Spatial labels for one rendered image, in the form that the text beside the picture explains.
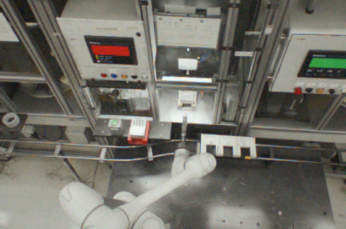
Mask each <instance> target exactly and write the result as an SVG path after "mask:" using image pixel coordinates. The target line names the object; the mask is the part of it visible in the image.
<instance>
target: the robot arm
mask: <svg viewBox="0 0 346 229"><path fill-rule="evenodd" d="M187 119H188V116H184V115H183V122H182V134H181V136H180V143H178V144H177V146H176V150H175V154H174V161H173V164H172V174H171V175H172V178H171V179H168V180H166V181H165V182H164V183H161V184H159V185H158V186H155V187H154V188H151V189H150V190H149V191H146V192H144V193H143V194H142V195H139V196H138V197H135V196H134V195H132V194H131V193H129V192H126V191H124V192H118V193H117V194H116V195H115V196H114V197H113V198H108V197H102V195H100V194H99V193H98V192H96V191H95V190H93V189H91V188H90V187H89V186H86V185H85V184H84V183H79V182H72V183H69V184H68V185H66V186H65V187H64V188H63V189H62V191H61V192H60V194H59V202H60V205H61V207H62V210H63V211H64V212H65V214H66V215H67V216H68V217H69V218H70V219H71V221H73V223H74V224H76V225H77V226H78V227H80V229H170V227H171V225H170V224H169V223H164V222H163V221H162V220H161V218H159V217H158V216H157V215H154V214H153V213H152V212H151V211H150V210H148V209H147V207H148V206H149V205H150V204H151V203H153V202H155V201H157V200H158V199H159V198H162V197H163V196H165V195H166V194H169V193H170V192H171V191H172V190H175V189H176V188H185V187H187V185H188V183H189V181H190V179H199V178H200V177H202V176H204V175H207V174H208V173H209V172H211V171H213V170H214V168H215V167H216V160H215V158H214V156H213V155H212V154H210V153H201V154H196V155H194V156H191V157H190V151H189V147H190V146H189V145H188V144H187V143H186V142H187V139H186V131H187V130H186V128H187V126H188V125H187Z"/></svg>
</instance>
